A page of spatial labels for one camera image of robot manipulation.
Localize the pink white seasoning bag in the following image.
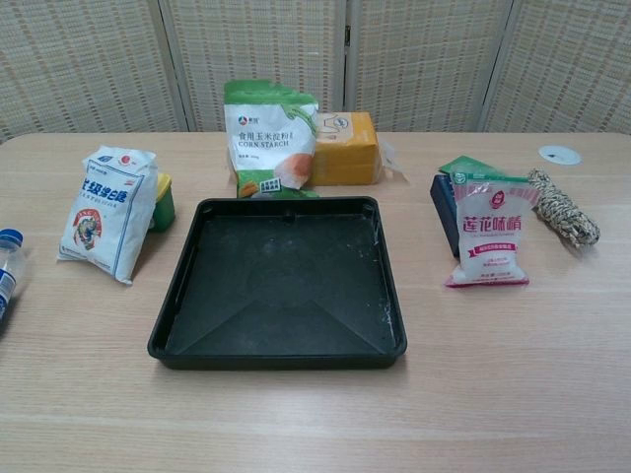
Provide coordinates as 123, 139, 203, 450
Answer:
444, 167, 539, 289

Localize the green container with yellow lid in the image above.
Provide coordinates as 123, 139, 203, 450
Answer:
147, 171, 176, 234

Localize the white sugar bag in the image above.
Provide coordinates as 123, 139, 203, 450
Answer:
56, 144, 159, 286

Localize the green white corn starch bag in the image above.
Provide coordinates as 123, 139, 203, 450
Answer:
223, 79, 320, 199

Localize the yellow tissue pack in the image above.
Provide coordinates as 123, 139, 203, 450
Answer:
310, 111, 410, 187

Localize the dark blue rectangular box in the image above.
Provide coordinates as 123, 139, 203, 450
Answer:
429, 172, 462, 258

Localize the green sachet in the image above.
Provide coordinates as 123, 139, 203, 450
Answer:
437, 155, 508, 179

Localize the braided rope bundle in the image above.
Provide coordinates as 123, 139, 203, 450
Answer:
526, 168, 601, 250

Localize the black square plastic tray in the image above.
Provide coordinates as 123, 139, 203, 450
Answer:
146, 195, 408, 371

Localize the clear Pepsi bottle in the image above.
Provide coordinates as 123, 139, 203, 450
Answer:
0, 227, 27, 341

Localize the woven bamboo folding screen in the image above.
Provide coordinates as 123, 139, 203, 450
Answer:
0, 0, 631, 145

